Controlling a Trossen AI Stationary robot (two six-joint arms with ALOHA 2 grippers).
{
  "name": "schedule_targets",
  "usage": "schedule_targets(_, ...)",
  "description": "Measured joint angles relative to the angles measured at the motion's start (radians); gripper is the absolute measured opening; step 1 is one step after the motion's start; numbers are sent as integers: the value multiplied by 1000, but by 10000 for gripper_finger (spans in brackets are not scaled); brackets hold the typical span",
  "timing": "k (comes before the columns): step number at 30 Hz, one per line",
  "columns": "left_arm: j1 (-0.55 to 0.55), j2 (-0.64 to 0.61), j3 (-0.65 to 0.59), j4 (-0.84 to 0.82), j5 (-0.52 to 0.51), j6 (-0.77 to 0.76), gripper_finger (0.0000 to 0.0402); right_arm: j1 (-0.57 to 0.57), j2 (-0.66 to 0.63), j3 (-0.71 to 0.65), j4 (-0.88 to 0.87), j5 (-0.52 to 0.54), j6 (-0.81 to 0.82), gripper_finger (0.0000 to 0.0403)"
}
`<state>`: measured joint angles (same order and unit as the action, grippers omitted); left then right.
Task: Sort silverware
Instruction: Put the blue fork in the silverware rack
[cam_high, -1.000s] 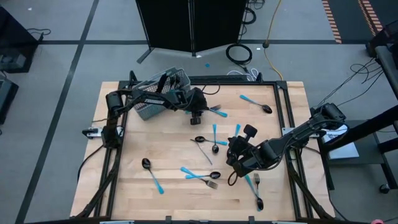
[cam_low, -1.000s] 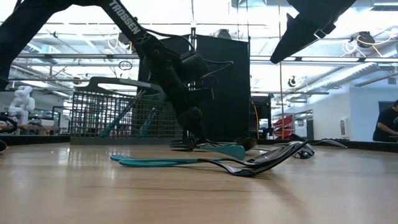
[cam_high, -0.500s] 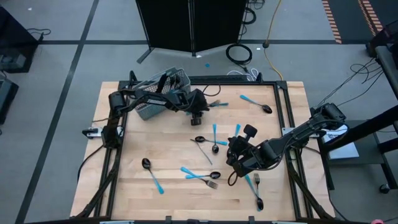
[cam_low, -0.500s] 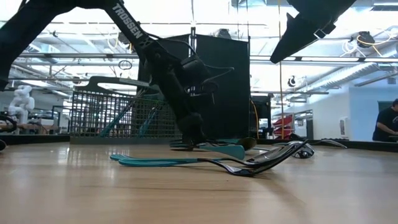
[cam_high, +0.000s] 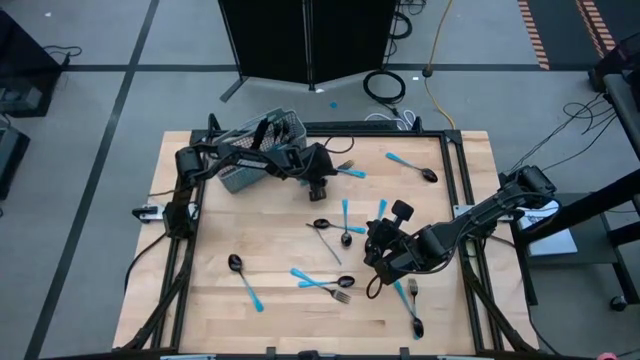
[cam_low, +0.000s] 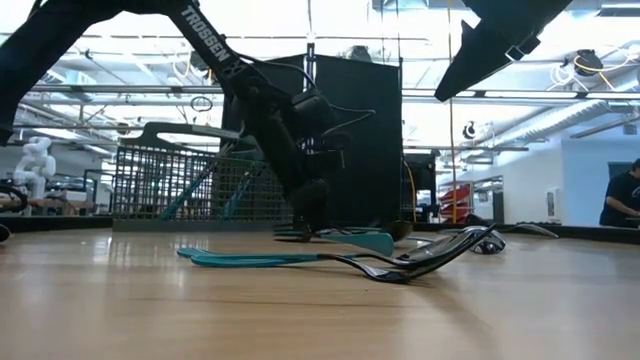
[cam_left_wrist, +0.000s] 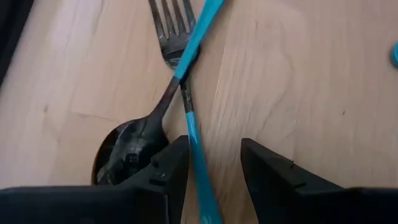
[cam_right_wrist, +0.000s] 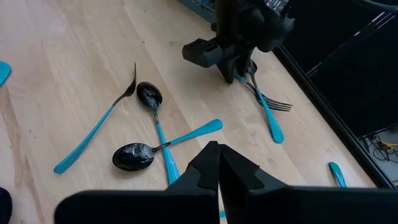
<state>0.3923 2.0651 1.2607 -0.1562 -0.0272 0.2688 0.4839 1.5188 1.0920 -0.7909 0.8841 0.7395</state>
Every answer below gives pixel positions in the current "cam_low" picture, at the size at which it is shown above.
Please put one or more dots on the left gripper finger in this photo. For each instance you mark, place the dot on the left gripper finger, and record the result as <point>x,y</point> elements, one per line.
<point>311,207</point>

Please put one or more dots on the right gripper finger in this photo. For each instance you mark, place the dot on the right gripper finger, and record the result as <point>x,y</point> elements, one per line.
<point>480,60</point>

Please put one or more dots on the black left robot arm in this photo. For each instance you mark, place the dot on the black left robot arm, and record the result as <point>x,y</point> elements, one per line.
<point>50,40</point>

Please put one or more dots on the black folding screen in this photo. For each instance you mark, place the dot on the black folding screen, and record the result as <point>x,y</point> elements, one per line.
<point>370,175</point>

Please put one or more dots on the black hanging hook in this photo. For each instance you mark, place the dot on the black hanging hook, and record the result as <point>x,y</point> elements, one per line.
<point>470,132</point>

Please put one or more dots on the black ceiling device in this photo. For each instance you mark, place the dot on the black ceiling device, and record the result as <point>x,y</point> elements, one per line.
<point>361,54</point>
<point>589,62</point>

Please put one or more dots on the black equipment cabinet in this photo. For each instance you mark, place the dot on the black equipment cabinet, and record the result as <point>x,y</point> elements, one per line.
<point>424,175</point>

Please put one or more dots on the red shelf rack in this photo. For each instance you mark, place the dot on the red shelf rack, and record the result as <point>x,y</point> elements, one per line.
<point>462,197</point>

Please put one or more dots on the grey plastic cutlery basket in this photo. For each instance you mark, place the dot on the grey plastic cutlery basket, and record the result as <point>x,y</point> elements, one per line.
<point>145,200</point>

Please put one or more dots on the person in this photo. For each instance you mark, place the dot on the person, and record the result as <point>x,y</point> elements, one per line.
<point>622,195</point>

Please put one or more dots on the white robot figure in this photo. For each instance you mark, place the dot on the white robot figure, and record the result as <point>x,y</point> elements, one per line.
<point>35,165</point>

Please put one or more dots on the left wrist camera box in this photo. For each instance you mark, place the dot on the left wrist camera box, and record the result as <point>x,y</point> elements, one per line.
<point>315,112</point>

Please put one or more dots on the white wall box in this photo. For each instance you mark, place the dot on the white wall box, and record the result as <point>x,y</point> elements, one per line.
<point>552,205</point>

